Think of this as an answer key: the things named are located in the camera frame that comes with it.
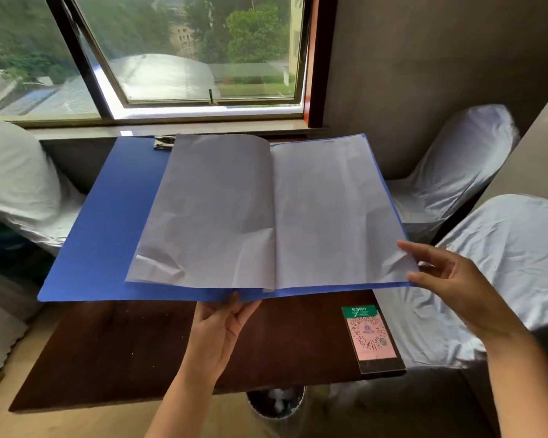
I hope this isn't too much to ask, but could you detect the person's left hand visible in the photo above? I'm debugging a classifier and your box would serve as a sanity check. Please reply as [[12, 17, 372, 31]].
[[189, 292, 262, 387]]

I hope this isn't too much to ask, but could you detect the person's right hand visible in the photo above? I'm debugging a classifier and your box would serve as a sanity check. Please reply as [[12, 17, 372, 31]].
[[397, 241, 523, 343]]

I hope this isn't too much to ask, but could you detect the white paper sheet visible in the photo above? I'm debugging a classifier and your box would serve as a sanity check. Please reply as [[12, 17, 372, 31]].
[[269, 134, 419, 291], [125, 133, 276, 290]]

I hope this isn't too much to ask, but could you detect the blue file folder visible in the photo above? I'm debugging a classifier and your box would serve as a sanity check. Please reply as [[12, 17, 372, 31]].
[[37, 134, 412, 303]]

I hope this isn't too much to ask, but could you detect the person's right forearm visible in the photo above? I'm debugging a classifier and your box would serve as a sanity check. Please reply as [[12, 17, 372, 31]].
[[483, 327, 548, 438]]

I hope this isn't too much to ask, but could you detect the person's left forearm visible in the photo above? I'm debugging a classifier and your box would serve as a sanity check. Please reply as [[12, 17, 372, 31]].
[[144, 371, 217, 438]]

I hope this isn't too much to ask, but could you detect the white covered chair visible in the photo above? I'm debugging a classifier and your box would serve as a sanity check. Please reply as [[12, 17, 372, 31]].
[[386, 104, 521, 244], [0, 118, 86, 257], [374, 194, 548, 371]]

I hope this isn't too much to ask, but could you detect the pink code sign card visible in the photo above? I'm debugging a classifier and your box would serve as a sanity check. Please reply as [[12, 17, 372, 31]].
[[341, 305, 407, 375]]

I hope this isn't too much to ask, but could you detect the black trash bin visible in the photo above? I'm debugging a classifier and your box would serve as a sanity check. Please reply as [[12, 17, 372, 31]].
[[246, 386, 306, 421]]

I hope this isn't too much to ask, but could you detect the stone windowsill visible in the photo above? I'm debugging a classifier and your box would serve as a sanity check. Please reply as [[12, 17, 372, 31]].
[[25, 119, 329, 141]]

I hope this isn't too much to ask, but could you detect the white scalloped cloth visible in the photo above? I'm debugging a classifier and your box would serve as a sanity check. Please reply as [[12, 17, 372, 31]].
[[0, 294, 29, 384]]

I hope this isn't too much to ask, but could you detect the dark metal window frame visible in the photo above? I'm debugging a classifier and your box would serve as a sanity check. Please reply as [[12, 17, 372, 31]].
[[43, 0, 313, 121]]

